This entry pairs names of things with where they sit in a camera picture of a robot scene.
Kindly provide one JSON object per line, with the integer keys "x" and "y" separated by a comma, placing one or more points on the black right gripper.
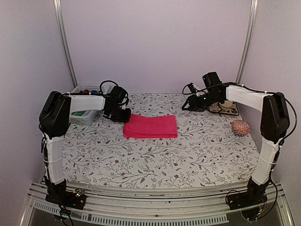
{"x": 194, "y": 104}

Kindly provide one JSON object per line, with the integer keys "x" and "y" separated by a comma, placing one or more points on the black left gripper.
{"x": 125, "y": 118}

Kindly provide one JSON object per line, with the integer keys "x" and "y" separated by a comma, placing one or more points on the pink towel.
{"x": 141, "y": 127}

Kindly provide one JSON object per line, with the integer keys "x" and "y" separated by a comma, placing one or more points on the white plastic basket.
{"x": 91, "y": 103}

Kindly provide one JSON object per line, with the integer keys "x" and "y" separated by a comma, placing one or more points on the green rolled towel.
{"x": 79, "y": 113}

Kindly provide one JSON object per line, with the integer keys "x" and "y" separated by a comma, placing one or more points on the patterned square coaster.
{"x": 228, "y": 108}

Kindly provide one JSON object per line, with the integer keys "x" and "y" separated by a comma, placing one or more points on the floral tablecloth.
{"x": 205, "y": 153}

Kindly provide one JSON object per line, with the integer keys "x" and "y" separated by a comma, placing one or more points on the right robot arm white sleeve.
{"x": 274, "y": 126}

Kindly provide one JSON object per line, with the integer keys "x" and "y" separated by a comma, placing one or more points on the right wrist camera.
{"x": 194, "y": 89}

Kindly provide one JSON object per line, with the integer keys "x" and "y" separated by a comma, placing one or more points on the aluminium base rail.
{"x": 111, "y": 206}

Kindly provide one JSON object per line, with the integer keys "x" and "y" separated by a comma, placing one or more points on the right aluminium frame post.
{"x": 248, "y": 40}

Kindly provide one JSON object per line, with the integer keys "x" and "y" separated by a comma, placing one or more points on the aluminium frame post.
{"x": 248, "y": 40}
{"x": 63, "y": 37}

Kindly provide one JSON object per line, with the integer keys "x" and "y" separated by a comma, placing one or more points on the left aluminium frame post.
{"x": 63, "y": 37}

